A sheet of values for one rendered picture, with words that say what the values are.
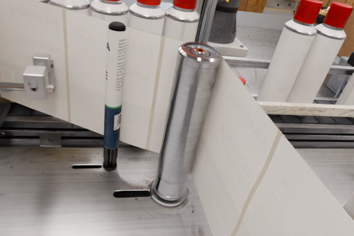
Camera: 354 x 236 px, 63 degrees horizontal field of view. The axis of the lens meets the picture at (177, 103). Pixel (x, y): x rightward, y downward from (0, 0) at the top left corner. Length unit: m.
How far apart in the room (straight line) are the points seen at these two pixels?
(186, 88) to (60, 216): 0.19
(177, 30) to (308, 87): 0.26
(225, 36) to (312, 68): 0.36
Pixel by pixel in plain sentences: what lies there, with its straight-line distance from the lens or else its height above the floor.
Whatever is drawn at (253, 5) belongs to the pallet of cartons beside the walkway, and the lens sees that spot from 4.15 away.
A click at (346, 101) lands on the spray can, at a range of 0.66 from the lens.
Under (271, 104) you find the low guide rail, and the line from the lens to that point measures 0.52.
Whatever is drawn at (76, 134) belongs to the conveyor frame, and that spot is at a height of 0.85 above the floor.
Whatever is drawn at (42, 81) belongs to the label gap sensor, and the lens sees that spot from 0.31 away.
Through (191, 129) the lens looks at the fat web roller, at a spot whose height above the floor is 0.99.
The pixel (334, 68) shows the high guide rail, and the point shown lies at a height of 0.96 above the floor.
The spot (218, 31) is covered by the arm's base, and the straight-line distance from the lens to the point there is 0.84.
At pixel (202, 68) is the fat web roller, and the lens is 0.24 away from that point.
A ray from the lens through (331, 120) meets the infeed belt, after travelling 0.63.
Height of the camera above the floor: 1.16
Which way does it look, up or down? 33 degrees down
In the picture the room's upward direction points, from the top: 11 degrees clockwise
